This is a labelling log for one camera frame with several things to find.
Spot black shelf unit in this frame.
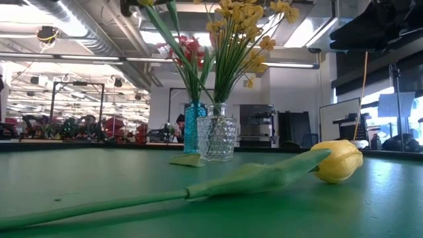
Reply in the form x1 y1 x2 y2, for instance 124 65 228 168
332 112 369 143

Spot black tripod stand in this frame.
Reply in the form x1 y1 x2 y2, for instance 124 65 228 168
389 61 406 153

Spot black coffee machine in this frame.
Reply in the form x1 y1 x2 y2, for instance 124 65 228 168
239 104 277 148

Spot blue textured glass vase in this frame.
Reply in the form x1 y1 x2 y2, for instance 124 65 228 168
183 101 208 155

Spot white paper sheet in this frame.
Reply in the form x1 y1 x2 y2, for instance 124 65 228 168
377 91 416 118

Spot clear textured glass vase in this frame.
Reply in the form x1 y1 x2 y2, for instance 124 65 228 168
196 102 238 162

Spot loose green artificial leaf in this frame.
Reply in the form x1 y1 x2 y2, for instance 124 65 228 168
169 152 206 169

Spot black ceiling device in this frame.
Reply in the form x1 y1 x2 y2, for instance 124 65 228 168
35 25 61 44

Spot yellow artificial tulip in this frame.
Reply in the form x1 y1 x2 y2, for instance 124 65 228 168
0 139 364 232
137 0 219 105

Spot whiteboard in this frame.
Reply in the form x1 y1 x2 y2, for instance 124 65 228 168
319 97 362 147

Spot blue chair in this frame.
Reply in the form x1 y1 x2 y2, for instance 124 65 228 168
301 132 320 148

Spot yellow artificial flowers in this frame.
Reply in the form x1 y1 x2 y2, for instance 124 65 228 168
0 147 423 238

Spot long ceiling light strip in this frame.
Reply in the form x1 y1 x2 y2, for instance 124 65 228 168
124 56 321 69
0 52 124 64

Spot black table frame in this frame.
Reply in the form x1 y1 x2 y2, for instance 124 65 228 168
0 140 423 163

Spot black panel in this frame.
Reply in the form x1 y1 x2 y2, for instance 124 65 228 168
277 110 312 147

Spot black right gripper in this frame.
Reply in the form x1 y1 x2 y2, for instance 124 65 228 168
329 0 423 51

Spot yellow hanging cord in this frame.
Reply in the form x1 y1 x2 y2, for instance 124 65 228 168
352 50 369 141

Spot black bag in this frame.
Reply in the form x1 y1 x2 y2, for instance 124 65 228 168
381 133 423 153

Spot person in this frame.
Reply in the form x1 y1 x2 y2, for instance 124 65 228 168
174 113 186 143
81 114 102 141

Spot dark bottle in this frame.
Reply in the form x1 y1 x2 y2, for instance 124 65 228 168
370 133 383 151

